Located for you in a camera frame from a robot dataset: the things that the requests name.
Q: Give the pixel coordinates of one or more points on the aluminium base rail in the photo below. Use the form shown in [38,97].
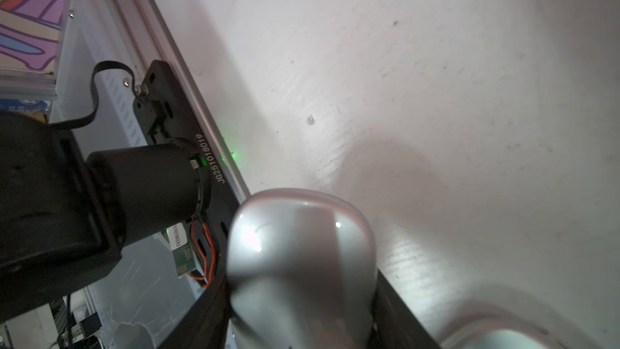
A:
[160,58]

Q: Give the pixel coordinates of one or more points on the silver computer mouse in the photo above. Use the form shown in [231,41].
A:
[302,271]
[500,330]

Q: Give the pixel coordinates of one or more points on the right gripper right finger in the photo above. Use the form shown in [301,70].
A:
[394,325]

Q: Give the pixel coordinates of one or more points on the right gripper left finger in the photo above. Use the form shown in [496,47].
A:
[205,324]

